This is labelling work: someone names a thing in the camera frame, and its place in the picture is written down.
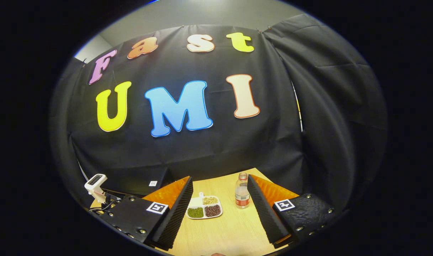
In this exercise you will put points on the black electric oven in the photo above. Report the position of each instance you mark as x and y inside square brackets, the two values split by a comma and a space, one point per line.
[156, 177]

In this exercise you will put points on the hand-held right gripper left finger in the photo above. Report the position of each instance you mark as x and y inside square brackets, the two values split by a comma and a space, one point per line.
[175, 218]

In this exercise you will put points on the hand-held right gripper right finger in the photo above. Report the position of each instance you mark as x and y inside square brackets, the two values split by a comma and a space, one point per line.
[266, 213]

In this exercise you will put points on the white divided dish of beans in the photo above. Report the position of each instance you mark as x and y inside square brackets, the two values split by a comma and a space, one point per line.
[195, 212]

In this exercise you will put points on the clear plastic water bottle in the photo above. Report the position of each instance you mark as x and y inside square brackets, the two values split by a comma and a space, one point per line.
[242, 199]

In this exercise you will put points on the black backdrop cloth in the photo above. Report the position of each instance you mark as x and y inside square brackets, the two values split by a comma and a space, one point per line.
[220, 153]

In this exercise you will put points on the white toaster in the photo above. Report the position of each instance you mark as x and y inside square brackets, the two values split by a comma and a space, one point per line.
[95, 185]

